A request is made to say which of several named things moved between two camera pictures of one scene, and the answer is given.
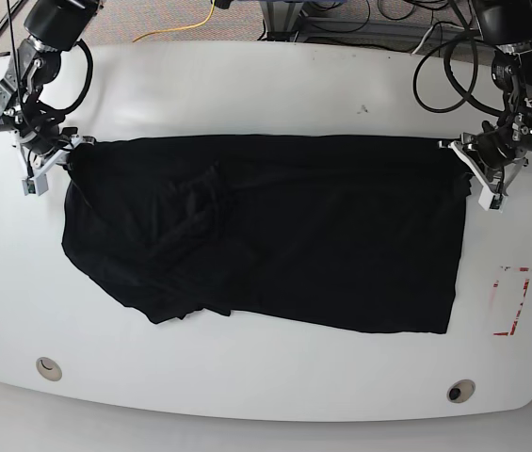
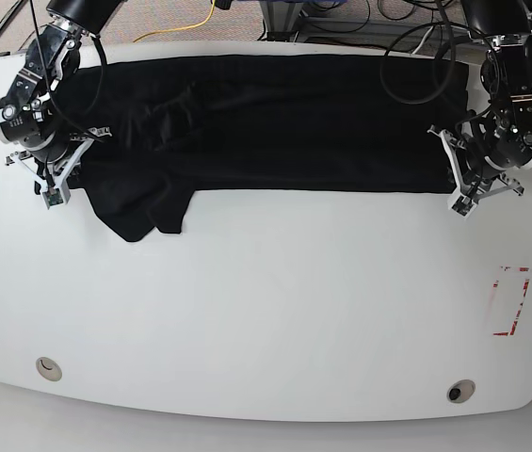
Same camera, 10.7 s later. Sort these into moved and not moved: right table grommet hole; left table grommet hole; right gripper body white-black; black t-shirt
Moved: black t-shirt; right gripper body white-black
Not moved: right table grommet hole; left table grommet hole
